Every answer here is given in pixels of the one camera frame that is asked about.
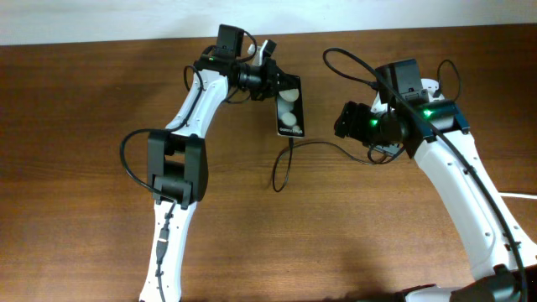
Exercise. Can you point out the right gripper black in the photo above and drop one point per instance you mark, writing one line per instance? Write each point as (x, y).
(350, 120)

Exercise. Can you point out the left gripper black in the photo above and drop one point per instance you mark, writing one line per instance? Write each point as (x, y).
(270, 70)

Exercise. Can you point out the black smartphone with white circles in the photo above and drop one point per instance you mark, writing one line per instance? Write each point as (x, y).
(290, 112)

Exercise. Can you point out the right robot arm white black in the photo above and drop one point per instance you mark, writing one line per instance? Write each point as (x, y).
(410, 115)

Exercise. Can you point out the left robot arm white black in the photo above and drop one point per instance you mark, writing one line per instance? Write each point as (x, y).
(177, 160)

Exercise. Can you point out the white power strip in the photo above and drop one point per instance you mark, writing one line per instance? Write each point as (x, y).
(432, 86)

